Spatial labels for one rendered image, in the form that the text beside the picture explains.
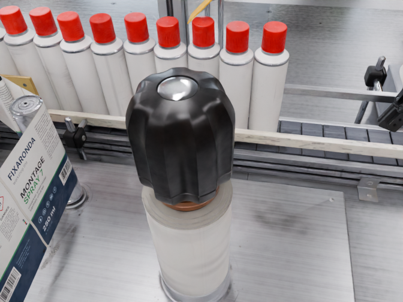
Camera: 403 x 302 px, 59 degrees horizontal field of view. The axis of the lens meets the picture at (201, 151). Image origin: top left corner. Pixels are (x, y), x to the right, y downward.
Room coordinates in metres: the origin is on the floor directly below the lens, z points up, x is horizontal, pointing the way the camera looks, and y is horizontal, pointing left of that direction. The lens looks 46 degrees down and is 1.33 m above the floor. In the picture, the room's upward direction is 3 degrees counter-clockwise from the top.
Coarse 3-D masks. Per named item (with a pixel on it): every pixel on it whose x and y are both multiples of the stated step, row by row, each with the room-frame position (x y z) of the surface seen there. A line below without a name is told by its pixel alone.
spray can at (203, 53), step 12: (192, 24) 0.48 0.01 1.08; (204, 24) 0.48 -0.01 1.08; (204, 36) 0.47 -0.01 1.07; (192, 48) 0.48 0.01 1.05; (204, 48) 0.47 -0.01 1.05; (216, 48) 0.48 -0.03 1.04; (192, 60) 0.47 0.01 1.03; (204, 60) 0.46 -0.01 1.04; (216, 60) 0.47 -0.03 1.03; (216, 72) 0.47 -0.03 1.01
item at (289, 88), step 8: (288, 88) 0.48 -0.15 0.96; (296, 88) 0.48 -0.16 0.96; (304, 88) 0.48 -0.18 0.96; (312, 88) 0.48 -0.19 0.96; (320, 88) 0.48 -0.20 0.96; (328, 88) 0.48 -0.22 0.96; (336, 88) 0.48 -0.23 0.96; (320, 96) 0.47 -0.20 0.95; (328, 96) 0.47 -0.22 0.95; (336, 96) 0.47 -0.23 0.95; (344, 96) 0.46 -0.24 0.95; (352, 96) 0.46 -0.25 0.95; (360, 96) 0.46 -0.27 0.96; (368, 96) 0.46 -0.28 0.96; (376, 96) 0.45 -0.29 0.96; (384, 96) 0.45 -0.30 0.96; (392, 96) 0.45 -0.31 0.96
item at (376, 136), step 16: (64, 128) 0.50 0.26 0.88; (96, 128) 0.49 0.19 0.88; (112, 128) 0.50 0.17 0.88; (288, 128) 0.47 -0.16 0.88; (304, 128) 0.47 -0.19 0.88; (320, 128) 0.47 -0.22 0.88; (336, 128) 0.47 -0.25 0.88; (352, 128) 0.46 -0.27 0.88; (240, 144) 0.44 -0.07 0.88; (256, 144) 0.44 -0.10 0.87; (400, 144) 0.42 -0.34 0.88; (352, 160) 0.39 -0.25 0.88; (368, 160) 0.39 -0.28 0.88; (384, 160) 0.38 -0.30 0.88; (400, 160) 0.38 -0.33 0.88
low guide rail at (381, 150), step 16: (48, 112) 0.51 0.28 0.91; (64, 112) 0.50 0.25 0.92; (80, 112) 0.50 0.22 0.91; (272, 144) 0.42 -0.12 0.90; (288, 144) 0.41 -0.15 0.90; (304, 144) 0.40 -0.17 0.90; (320, 144) 0.40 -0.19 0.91; (336, 144) 0.39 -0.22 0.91; (352, 144) 0.39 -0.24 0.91; (368, 144) 0.39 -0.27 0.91; (384, 144) 0.39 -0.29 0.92
